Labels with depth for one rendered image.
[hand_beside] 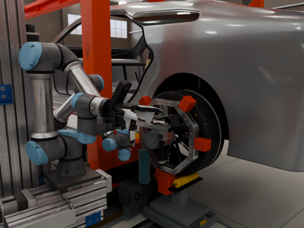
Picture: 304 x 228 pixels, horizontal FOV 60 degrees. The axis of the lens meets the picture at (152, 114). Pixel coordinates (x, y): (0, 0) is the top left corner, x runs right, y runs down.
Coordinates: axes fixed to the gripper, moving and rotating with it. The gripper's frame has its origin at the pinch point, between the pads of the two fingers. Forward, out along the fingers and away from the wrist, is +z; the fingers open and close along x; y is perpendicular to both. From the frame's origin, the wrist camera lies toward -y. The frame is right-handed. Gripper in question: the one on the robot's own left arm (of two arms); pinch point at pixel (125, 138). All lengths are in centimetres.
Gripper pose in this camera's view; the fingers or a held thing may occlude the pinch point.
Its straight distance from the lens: 194.8
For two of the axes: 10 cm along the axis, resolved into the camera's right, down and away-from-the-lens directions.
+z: -0.7, -1.5, 9.9
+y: 0.3, 9.9, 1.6
